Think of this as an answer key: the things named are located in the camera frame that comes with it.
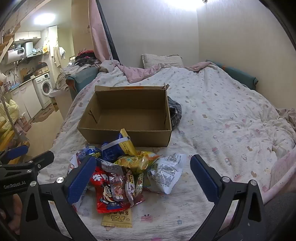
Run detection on pink blanket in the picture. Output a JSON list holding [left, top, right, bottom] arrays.
[[99, 60, 216, 84]]

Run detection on white kitchen base cabinet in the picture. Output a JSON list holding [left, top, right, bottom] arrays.
[[10, 81, 43, 121]]

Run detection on red cartoon snack packet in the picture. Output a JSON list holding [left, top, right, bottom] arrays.
[[89, 166, 130, 214]]

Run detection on yellow-green crinkly snack packet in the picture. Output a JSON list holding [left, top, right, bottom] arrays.
[[117, 151, 161, 181]]

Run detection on pink curtain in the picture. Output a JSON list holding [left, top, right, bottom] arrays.
[[88, 0, 114, 63]]

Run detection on grey patterned pillow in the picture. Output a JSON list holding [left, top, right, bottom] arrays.
[[142, 54, 184, 69]]

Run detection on person's left hand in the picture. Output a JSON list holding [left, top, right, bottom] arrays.
[[0, 193, 23, 232]]

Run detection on white water heater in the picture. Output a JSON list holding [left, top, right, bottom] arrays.
[[3, 47, 26, 64]]

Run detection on pink bed sheet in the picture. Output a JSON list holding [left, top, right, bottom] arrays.
[[264, 109, 296, 204]]

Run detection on yellow quilt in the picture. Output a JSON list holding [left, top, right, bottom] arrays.
[[0, 100, 20, 139]]

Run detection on large white snack packet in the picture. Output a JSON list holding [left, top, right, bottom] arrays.
[[147, 153, 186, 194]]

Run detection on pile of clothes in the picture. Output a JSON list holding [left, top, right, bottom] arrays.
[[55, 49, 102, 91]]

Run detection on tan peanut snack packet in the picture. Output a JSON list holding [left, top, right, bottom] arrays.
[[101, 209, 133, 227]]

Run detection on white washing machine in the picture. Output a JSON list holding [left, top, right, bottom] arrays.
[[33, 73, 52, 109]]

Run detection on white storage bin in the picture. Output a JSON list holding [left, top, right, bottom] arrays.
[[50, 89, 74, 121]]

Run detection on dark red snack packet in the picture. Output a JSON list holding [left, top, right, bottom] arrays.
[[125, 171, 146, 207]]

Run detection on dark grey curtain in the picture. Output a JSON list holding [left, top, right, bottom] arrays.
[[96, 0, 121, 66]]

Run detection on yellow snack packet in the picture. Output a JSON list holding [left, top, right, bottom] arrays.
[[119, 128, 139, 156]]

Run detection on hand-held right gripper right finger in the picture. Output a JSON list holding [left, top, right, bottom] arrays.
[[190, 154, 271, 241]]

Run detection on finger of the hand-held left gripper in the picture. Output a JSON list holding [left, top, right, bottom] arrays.
[[0, 145, 29, 164], [30, 151, 55, 174]]

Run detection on teal padded bed rail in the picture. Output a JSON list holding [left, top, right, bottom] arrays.
[[66, 67, 100, 98], [208, 61, 259, 90]]

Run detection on white printed duvet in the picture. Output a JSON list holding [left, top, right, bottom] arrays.
[[35, 60, 296, 241]]

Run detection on white wall cabinet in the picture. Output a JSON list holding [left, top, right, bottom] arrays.
[[14, 30, 42, 42]]

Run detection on silver meat snack packet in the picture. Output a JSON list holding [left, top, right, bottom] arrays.
[[102, 161, 130, 202]]

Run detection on small brown carton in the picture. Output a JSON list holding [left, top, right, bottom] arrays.
[[33, 62, 49, 77]]

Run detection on hanging beige towel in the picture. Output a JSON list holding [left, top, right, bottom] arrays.
[[53, 46, 66, 67]]

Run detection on brown floor mat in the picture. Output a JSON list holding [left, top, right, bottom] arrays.
[[32, 109, 56, 123]]

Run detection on ceiling light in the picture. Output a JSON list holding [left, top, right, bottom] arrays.
[[33, 10, 55, 25]]

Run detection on brown cardboard box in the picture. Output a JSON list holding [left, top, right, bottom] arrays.
[[77, 85, 173, 147]]

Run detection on blue and white snack packet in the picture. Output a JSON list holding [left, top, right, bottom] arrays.
[[77, 144, 102, 160]]

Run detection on blue cartoon snack packet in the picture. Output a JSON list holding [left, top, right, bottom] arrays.
[[101, 139, 126, 163]]

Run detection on silver range hood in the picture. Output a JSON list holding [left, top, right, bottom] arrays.
[[23, 41, 43, 57]]

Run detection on grey striped cloth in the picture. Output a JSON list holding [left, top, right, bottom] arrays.
[[167, 95, 183, 130]]

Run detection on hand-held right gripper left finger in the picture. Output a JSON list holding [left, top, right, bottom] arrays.
[[20, 155, 97, 241]]

